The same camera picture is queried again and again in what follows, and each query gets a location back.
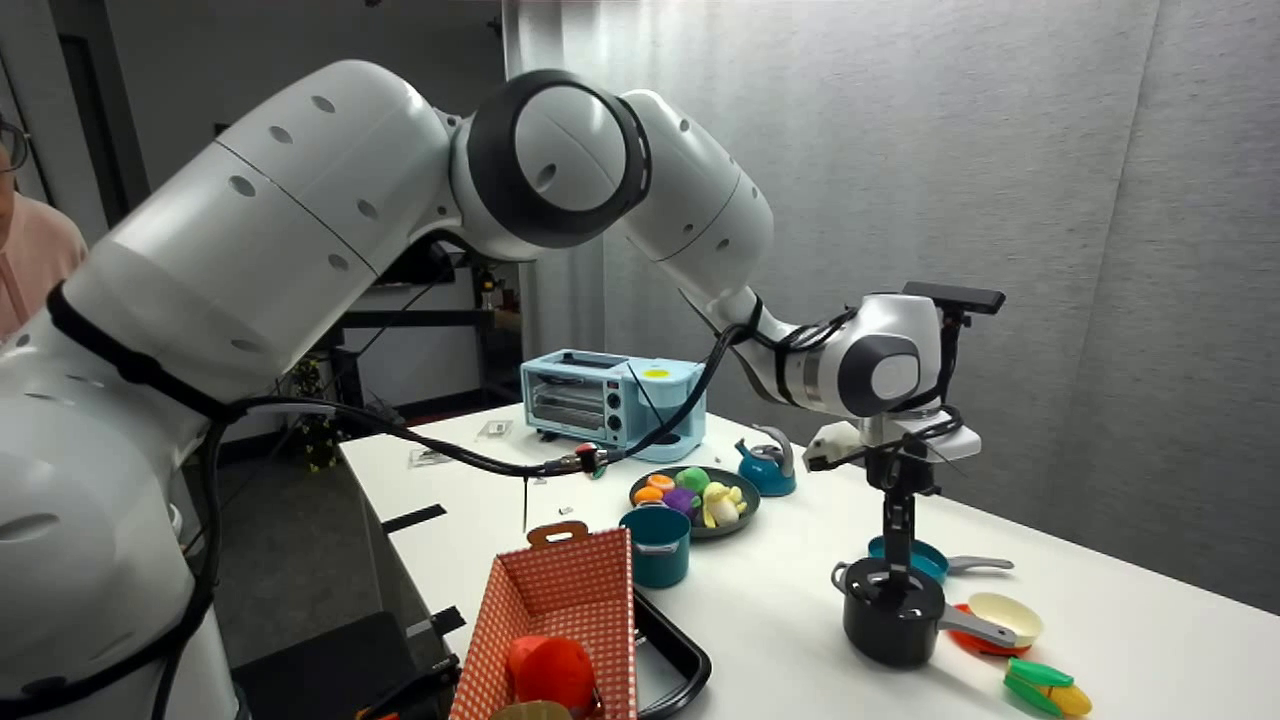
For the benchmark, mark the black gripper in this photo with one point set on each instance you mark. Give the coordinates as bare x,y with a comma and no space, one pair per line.
900,473

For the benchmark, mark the dark plate of toy food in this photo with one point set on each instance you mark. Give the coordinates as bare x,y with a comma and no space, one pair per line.
712,501

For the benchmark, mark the toy corn cob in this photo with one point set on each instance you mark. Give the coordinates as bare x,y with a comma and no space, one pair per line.
1046,690

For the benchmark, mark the red checkered cardboard box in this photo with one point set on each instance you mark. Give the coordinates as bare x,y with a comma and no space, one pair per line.
564,582

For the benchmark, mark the black camera stand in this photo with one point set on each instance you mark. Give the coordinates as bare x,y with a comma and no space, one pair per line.
958,311

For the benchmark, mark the blue toy kettle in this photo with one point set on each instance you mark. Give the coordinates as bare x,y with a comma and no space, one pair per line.
770,466

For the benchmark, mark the red toy cup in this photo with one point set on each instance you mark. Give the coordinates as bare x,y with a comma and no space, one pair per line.
549,668

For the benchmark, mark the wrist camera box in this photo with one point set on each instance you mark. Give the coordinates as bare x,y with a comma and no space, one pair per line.
833,444

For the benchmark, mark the blue toy frying pan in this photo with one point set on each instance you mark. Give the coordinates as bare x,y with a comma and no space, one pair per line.
942,564

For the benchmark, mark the grey glass pot lid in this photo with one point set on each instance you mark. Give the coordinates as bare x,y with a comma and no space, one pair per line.
878,582

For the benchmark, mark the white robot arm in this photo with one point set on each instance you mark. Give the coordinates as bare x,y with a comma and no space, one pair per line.
250,252

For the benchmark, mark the black baking tray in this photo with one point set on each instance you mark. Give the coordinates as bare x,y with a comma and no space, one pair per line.
669,666

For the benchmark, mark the blue toy pot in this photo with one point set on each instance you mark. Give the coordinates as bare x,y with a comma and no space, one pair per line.
656,545

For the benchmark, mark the black toy pot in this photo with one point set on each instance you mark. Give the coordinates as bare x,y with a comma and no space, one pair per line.
894,633

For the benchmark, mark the blue toy toaster oven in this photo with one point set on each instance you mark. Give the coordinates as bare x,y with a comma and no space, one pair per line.
634,404

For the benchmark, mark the toy pineapple slice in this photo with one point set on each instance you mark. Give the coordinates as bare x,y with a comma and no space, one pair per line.
534,708

